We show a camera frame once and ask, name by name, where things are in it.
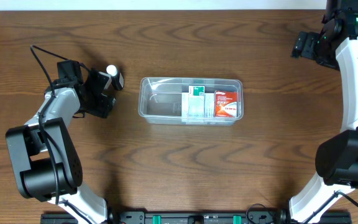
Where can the blue white medicine box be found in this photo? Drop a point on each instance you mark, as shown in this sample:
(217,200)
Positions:
(209,104)

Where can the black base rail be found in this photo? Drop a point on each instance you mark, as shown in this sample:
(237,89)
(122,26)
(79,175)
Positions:
(254,216)

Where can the white green medicine box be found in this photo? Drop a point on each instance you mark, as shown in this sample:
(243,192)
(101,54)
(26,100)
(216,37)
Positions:
(196,101)

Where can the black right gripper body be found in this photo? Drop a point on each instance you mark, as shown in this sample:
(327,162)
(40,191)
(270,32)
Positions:
(304,45)

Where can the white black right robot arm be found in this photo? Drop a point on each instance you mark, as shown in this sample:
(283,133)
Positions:
(336,161)

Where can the clear plastic container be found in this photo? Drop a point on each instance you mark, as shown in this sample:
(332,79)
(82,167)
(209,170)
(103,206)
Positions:
(160,99)

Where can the orange red medicine box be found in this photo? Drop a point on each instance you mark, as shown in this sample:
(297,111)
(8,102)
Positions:
(225,104)

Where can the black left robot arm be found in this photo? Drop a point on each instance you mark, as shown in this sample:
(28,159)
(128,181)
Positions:
(45,162)

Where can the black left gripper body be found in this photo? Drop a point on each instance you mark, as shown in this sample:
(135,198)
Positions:
(96,108)

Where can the dark bottle white cap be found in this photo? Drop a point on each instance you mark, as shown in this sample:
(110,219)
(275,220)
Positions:
(117,78)

